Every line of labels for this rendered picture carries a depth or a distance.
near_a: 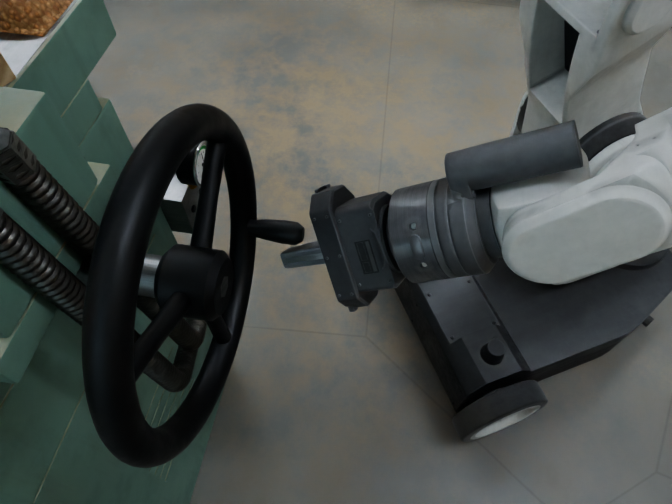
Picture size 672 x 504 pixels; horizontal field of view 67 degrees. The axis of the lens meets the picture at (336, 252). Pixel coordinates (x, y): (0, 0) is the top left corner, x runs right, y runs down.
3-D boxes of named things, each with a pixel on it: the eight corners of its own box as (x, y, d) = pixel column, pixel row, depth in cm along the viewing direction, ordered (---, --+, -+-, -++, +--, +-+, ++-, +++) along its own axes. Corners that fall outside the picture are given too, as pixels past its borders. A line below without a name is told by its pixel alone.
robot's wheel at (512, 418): (443, 414, 101) (458, 425, 118) (455, 439, 98) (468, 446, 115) (535, 370, 98) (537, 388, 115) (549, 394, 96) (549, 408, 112)
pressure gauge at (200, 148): (205, 204, 72) (191, 165, 66) (180, 201, 73) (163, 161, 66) (218, 172, 76) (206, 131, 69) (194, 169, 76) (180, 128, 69)
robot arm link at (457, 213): (472, 224, 51) (597, 201, 45) (459, 299, 43) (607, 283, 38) (435, 126, 45) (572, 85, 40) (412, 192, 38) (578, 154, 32)
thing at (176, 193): (196, 235, 78) (183, 202, 71) (121, 224, 79) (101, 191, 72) (212, 193, 83) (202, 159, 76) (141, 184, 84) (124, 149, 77)
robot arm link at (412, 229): (372, 286, 56) (479, 271, 50) (335, 326, 48) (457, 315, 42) (338, 177, 53) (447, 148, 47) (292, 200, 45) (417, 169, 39)
